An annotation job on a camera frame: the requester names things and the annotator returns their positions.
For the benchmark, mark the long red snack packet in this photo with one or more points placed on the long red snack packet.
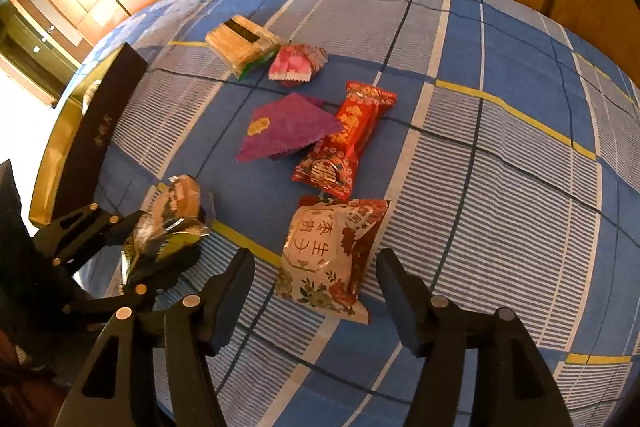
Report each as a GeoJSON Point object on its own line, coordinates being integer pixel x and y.
{"type": "Point", "coordinates": [333, 162]}

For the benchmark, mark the white red floral snack packet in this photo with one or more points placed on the white red floral snack packet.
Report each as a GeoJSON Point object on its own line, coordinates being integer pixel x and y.
{"type": "Point", "coordinates": [326, 253]}

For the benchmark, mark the purple snack packet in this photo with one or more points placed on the purple snack packet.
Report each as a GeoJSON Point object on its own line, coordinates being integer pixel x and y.
{"type": "Point", "coordinates": [284, 127]}

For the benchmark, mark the blue plaid bed sheet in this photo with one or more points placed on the blue plaid bed sheet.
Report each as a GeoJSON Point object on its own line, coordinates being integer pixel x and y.
{"type": "Point", "coordinates": [511, 159]}

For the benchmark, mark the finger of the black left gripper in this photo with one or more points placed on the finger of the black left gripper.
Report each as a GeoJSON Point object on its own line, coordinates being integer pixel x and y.
{"type": "Point", "coordinates": [71, 241]}
{"type": "Point", "coordinates": [140, 293]}

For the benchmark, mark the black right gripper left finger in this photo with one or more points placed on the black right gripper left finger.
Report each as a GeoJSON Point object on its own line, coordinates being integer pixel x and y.
{"type": "Point", "coordinates": [150, 369]}

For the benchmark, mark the wooden door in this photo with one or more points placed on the wooden door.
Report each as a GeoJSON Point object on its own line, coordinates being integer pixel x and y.
{"type": "Point", "coordinates": [40, 49]}

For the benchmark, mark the gold tin box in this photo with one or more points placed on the gold tin box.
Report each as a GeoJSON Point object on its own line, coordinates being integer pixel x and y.
{"type": "Point", "coordinates": [72, 160]}

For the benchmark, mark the pink snack packet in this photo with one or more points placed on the pink snack packet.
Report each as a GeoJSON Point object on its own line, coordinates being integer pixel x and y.
{"type": "Point", "coordinates": [296, 64]}

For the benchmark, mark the beige wafer snack pack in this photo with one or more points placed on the beige wafer snack pack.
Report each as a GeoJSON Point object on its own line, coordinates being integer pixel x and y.
{"type": "Point", "coordinates": [242, 44]}

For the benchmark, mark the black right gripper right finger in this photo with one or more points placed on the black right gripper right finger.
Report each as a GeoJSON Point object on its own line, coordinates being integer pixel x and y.
{"type": "Point", "coordinates": [513, 384]}

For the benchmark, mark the black and gold snack packet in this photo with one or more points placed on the black and gold snack packet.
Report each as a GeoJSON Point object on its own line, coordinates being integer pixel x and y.
{"type": "Point", "coordinates": [181, 215]}

